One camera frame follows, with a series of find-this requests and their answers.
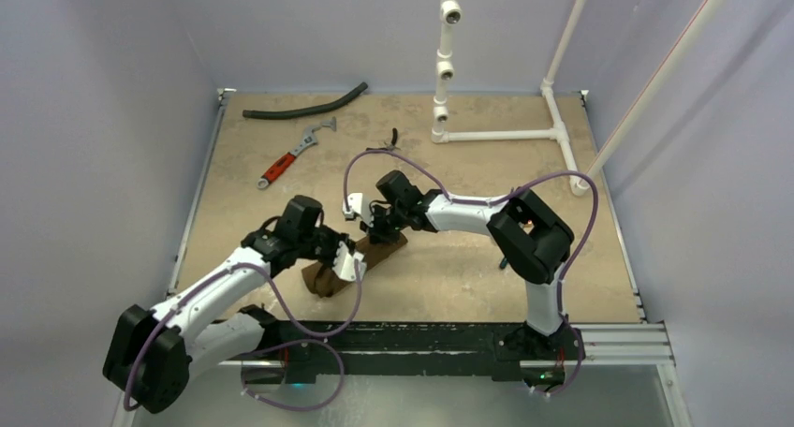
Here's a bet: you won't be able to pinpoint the brown cloth napkin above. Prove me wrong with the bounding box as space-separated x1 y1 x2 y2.
301 233 408 298

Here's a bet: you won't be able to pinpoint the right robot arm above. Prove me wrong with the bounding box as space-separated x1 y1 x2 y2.
343 170 575 359

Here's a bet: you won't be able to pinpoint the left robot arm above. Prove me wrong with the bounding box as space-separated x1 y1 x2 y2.
102 196 366 414

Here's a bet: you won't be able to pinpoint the black pliers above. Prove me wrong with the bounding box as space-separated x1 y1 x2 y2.
365 128 399 152

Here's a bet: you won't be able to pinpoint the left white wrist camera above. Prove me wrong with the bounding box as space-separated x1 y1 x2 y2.
331 242 367 283

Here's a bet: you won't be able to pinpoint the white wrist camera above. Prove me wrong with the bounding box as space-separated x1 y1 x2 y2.
342 193 373 225
331 242 367 283

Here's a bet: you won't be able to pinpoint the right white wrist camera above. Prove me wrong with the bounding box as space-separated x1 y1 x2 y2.
342 193 373 225

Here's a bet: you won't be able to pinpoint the red handled adjustable wrench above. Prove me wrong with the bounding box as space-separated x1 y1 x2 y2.
257 117 337 190

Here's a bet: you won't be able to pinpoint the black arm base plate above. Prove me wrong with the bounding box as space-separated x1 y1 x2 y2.
236 321 586 386

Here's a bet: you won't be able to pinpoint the black rubber hose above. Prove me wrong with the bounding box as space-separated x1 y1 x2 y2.
242 81 370 122

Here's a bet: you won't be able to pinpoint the white PVC pipe frame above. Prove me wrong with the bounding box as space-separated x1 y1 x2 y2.
430 0 743 197

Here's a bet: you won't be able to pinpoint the aluminium frame rail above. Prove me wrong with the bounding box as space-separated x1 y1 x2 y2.
165 92 674 412

